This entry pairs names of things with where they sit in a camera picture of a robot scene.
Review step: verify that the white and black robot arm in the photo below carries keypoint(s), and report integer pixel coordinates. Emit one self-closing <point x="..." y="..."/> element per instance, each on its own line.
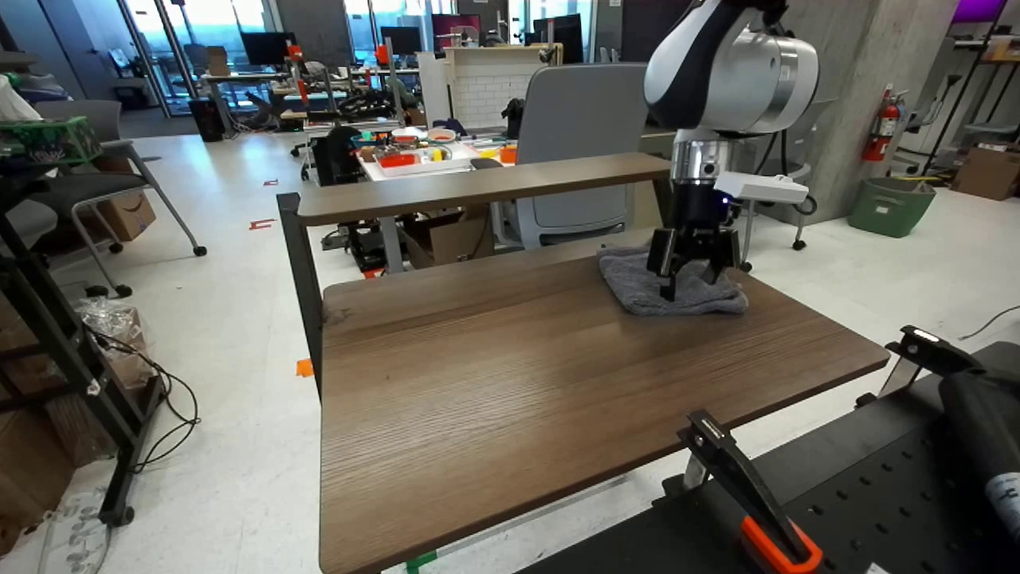
<point x="733" y="68"/>

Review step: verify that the red flat plastic part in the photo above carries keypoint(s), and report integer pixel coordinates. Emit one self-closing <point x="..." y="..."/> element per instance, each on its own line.
<point x="401" y="161"/>

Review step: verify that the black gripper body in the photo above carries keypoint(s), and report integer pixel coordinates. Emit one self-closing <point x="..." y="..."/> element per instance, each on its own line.
<point x="702" y="217"/>

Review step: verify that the black metal rack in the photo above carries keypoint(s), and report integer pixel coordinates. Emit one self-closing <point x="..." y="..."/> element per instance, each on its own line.
<point x="66" y="339"/>

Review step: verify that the crumpled plastic bag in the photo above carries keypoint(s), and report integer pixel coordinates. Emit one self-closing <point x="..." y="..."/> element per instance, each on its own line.
<point x="113" y="324"/>

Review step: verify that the black computer monitor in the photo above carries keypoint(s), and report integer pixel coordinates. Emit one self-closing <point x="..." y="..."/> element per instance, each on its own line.
<point x="265" y="50"/>
<point x="560" y="36"/>
<point x="403" y="38"/>

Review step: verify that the long wooden raised shelf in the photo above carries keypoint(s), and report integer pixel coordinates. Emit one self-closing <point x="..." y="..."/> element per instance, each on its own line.
<point x="478" y="190"/>

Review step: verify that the open cardboard box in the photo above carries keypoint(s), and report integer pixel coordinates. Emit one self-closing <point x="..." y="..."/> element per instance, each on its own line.
<point x="447" y="241"/>

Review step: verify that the white table with parts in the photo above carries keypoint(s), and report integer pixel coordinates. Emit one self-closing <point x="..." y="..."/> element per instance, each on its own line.
<point x="447" y="161"/>

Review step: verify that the grey chair black legs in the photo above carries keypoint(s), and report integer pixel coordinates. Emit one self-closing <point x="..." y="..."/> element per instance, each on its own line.
<point x="96" y="192"/>

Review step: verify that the black backpack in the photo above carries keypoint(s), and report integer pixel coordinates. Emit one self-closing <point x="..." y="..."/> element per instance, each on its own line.
<point x="338" y="158"/>

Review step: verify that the orange floor tape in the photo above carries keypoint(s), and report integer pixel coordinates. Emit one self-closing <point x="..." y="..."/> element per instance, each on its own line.
<point x="303" y="368"/>

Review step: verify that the white board cabinet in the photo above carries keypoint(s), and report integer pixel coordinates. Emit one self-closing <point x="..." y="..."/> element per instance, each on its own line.
<point x="489" y="84"/>

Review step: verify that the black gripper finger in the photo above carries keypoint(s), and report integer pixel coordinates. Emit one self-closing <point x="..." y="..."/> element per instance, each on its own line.
<point x="724" y="255"/>
<point x="667" y="265"/>

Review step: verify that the black cylindrical device white label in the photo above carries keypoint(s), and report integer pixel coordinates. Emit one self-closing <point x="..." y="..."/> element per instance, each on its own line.
<point x="982" y="424"/>

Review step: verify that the green crate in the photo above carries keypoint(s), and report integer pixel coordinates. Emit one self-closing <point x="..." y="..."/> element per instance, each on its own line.
<point x="43" y="138"/>

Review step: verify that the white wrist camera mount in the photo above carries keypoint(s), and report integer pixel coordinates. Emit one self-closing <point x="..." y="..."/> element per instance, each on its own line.
<point x="770" y="190"/>

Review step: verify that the brown cardboard box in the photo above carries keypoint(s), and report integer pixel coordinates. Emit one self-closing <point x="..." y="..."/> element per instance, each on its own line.
<point x="991" y="172"/>

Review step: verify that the green plastic bin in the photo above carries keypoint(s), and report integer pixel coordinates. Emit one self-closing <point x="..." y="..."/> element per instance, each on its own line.
<point x="891" y="209"/>

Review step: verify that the red fire extinguisher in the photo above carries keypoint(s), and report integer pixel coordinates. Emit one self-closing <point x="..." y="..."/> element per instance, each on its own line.
<point x="883" y="128"/>

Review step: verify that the grey office chair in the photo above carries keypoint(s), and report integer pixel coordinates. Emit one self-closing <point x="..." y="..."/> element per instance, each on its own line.
<point x="578" y="138"/>

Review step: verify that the small cardboard box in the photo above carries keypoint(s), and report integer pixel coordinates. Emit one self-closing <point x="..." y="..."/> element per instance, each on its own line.
<point x="127" y="213"/>

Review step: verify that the grey chair metal legs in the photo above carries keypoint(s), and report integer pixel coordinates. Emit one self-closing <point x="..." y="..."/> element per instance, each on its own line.
<point x="783" y="217"/>

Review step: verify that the black table frame post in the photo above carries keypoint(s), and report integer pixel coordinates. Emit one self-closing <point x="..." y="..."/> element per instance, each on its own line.
<point x="303" y="289"/>

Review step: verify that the grey cloth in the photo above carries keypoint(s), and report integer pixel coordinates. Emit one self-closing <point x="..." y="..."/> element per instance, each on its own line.
<point x="641" y="289"/>

